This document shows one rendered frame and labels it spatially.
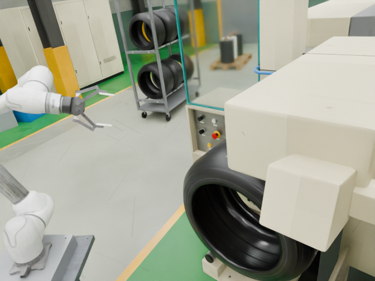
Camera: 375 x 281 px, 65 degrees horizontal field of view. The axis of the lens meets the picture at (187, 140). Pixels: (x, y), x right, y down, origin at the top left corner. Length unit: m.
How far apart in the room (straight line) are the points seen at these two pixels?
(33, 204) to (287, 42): 1.53
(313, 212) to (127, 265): 2.35
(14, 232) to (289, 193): 1.52
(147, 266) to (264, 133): 2.21
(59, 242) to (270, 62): 1.53
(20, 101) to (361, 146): 1.19
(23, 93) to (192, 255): 1.85
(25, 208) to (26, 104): 0.73
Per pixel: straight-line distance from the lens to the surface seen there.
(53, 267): 1.86
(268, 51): 1.18
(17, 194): 1.89
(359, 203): 0.51
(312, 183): 0.42
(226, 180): 1.01
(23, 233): 1.77
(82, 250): 2.00
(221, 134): 1.96
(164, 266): 2.59
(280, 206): 0.44
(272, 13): 1.16
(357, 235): 1.33
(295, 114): 0.49
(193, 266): 2.55
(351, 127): 0.47
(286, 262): 1.11
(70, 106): 1.34
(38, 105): 1.34
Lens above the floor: 1.98
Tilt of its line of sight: 28 degrees down
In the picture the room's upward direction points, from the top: 8 degrees counter-clockwise
